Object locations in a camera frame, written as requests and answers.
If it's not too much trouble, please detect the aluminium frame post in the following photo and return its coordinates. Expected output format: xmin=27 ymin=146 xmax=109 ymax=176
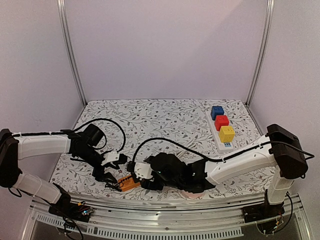
xmin=56 ymin=0 xmax=88 ymax=107
xmin=245 ymin=0 xmax=275 ymax=108

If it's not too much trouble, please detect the pink round power socket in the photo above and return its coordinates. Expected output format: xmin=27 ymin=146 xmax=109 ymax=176
xmin=181 ymin=190 xmax=205 ymax=200

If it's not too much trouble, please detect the right aluminium frame post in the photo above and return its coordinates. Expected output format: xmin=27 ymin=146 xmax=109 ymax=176
xmin=245 ymin=0 xmax=275 ymax=108

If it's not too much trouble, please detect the left aluminium frame post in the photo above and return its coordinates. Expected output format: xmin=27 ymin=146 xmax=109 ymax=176
xmin=56 ymin=0 xmax=88 ymax=107

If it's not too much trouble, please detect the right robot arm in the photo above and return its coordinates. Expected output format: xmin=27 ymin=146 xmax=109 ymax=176
xmin=133 ymin=124 xmax=309 ymax=223

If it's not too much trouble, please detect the red cube socket adapter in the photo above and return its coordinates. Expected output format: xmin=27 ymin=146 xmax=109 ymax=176
xmin=214 ymin=115 xmax=230 ymax=132

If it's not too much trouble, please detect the black plug adapter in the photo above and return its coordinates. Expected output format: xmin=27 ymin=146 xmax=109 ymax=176
xmin=104 ymin=182 xmax=122 ymax=192

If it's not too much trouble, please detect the floral table mat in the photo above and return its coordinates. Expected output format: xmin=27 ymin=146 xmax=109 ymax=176
xmin=50 ymin=99 xmax=260 ymax=202

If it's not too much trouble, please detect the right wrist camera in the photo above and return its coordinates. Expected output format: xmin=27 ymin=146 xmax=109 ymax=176
xmin=126 ymin=161 xmax=154 ymax=180

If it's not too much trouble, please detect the yellow cube socket adapter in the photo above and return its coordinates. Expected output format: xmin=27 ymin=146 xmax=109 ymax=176
xmin=219 ymin=125 xmax=235 ymax=143

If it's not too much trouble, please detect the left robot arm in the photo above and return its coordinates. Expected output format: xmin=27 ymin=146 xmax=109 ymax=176
xmin=0 ymin=123 xmax=116 ymax=221

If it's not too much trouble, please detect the blue cube socket adapter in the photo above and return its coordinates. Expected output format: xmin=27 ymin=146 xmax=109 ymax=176
xmin=210 ymin=106 xmax=225 ymax=121

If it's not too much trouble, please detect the orange power strip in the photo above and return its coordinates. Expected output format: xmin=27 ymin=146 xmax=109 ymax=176
xmin=118 ymin=175 xmax=141 ymax=192

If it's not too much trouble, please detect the white multicolour power strip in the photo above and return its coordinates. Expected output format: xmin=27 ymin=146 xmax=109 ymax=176
xmin=206 ymin=112 xmax=237 ymax=153

